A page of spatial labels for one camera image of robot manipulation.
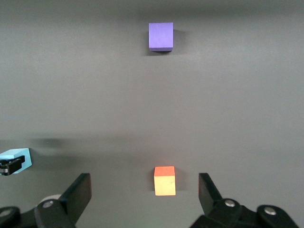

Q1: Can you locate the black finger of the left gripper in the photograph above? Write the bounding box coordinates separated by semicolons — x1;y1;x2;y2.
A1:
0;155;26;176

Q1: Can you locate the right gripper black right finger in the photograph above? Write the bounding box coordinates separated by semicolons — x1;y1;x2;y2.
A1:
190;172;300;228

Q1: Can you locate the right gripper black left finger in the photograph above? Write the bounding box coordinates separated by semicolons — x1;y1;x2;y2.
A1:
0;172;92;228

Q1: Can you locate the light blue block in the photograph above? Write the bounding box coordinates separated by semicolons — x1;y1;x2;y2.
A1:
0;148;32;175

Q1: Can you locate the orange block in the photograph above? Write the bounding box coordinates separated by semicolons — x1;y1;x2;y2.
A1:
153;166;176;196

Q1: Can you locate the purple block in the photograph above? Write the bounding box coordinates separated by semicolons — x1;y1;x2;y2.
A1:
148;22;174;52

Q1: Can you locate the dark grey table mat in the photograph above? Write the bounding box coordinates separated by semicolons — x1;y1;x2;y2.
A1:
0;0;304;228

